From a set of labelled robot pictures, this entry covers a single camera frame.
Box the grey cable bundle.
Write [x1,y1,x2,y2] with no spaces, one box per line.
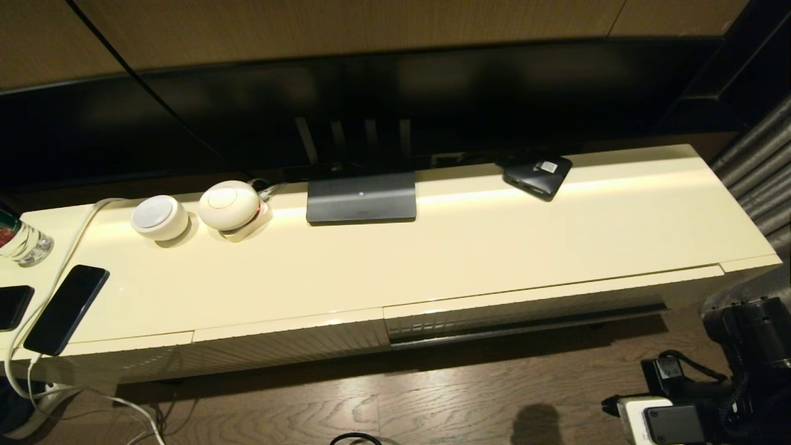
[250,177,291,199]

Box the thick white power cable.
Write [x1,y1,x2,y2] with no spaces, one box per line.
[4,197,167,445]

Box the grey router with antennas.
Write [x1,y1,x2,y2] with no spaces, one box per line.
[295,116,418,224]

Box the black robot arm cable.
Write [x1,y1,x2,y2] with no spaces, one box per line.
[658,349,730,384]

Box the dark navy trouser leg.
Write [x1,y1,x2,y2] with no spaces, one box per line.
[0,377,38,433]

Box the cream white low cabinet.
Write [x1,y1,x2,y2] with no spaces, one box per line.
[0,143,782,396]

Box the black box with white sticker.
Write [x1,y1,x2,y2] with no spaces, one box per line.
[502,155,573,202]

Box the dark blue smartphone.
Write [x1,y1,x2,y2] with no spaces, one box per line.
[23,265,111,357]

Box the wide cream drawer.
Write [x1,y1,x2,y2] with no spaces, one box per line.
[383,265,725,350]

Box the black looped cable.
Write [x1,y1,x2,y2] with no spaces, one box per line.
[328,431,387,445]

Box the small white round speaker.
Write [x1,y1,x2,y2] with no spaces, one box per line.
[131,195,189,241]

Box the white dome shaped device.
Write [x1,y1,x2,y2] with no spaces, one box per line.
[198,180,261,233]

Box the glass bottle with red label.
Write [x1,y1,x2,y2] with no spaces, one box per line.
[0,209,54,267]

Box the thin black wall cable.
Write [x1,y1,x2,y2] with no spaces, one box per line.
[67,0,254,178]

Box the black smartphone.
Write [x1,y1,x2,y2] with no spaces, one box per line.
[0,285,35,332]

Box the thin white phone cable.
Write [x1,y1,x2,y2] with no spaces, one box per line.
[23,352,167,445]

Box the white dock under dome device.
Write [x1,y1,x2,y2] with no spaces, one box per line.
[220,201,273,242]

